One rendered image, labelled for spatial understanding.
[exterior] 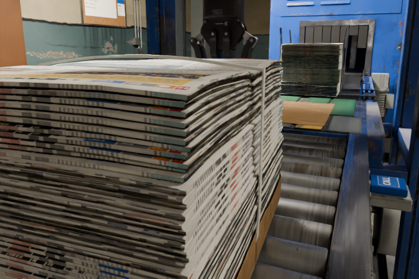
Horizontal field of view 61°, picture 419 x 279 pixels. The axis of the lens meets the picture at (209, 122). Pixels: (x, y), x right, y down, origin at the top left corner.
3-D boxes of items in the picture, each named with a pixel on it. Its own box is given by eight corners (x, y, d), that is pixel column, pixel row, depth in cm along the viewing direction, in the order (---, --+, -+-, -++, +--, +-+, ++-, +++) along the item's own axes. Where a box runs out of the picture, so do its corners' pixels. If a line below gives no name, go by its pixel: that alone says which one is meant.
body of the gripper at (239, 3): (192, -5, 61) (192, 50, 63) (239, -8, 57) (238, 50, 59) (209, 0, 67) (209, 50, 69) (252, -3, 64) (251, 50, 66)
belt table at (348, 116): (383, 169, 102) (386, 136, 100) (183, 144, 127) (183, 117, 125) (375, 121, 165) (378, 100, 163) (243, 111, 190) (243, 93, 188)
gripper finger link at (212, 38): (217, 30, 62) (209, 30, 62) (215, 93, 64) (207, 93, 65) (224, 31, 65) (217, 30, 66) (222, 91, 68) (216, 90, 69)
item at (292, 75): (338, 97, 173) (342, 43, 167) (277, 94, 184) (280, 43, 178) (342, 88, 207) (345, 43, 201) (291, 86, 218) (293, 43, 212)
